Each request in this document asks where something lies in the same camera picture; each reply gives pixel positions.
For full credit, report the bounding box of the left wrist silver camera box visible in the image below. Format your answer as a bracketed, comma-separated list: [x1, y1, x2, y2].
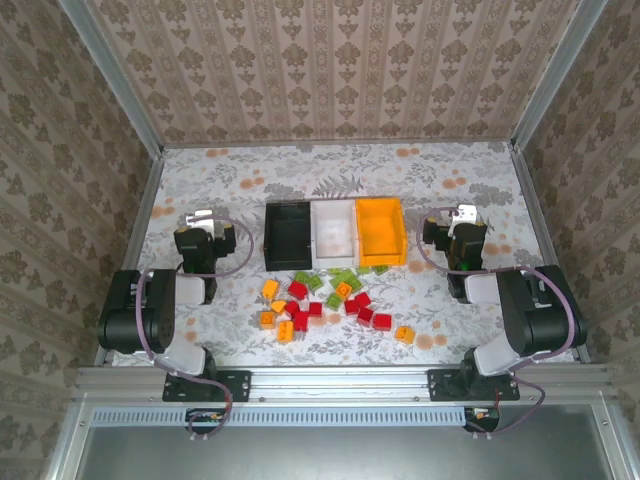
[185, 209, 217, 232]

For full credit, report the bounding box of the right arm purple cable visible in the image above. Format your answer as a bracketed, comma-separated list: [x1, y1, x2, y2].
[416, 207, 579, 442]

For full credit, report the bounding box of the aluminium table side rail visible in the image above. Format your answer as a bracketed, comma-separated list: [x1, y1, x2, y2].
[509, 149, 591, 364]
[94, 149, 166, 366]

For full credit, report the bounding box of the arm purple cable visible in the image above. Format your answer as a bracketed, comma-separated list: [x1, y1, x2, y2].
[132, 215, 255, 444]
[416, 207, 579, 442]

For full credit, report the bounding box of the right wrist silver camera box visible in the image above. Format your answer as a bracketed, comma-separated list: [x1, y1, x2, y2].
[448, 203, 479, 237]

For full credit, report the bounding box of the grey metal sheet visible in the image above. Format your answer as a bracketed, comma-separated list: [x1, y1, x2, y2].
[74, 424, 616, 480]

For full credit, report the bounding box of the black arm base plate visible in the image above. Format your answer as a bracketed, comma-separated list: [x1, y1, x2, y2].
[427, 368, 521, 402]
[162, 369, 251, 403]

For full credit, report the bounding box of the aluminium table edge rail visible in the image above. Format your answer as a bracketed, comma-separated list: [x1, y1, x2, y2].
[74, 364, 616, 404]

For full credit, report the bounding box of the aluminium frame post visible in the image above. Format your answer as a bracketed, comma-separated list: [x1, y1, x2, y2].
[57, 0, 166, 156]
[509, 0, 609, 151]

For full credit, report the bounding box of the black plastic bin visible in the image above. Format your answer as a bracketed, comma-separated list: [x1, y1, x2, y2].
[263, 201, 315, 273]

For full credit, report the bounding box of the orange plastic bin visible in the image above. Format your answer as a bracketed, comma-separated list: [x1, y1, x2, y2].
[354, 197, 407, 269]

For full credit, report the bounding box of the white plastic bin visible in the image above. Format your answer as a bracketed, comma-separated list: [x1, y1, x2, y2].
[309, 199, 362, 269]

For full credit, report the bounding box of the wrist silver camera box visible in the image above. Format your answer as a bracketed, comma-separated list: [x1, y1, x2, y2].
[448, 203, 479, 237]
[185, 209, 217, 232]

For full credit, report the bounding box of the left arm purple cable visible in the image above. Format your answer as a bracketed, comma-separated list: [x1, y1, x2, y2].
[132, 215, 255, 444]

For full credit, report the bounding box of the aluminium lower frame rail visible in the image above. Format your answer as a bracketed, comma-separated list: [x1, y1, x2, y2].
[592, 399, 640, 480]
[42, 394, 96, 480]

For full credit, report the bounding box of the grey slotted cable duct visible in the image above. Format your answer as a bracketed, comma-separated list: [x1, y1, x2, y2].
[89, 405, 469, 427]

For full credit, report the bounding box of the floral patterned table cover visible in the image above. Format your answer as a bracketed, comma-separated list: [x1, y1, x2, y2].
[112, 142, 584, 366]

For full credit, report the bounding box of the aluminium table rear rail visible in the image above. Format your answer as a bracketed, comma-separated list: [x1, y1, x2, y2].
[162, 139, 516, 150]

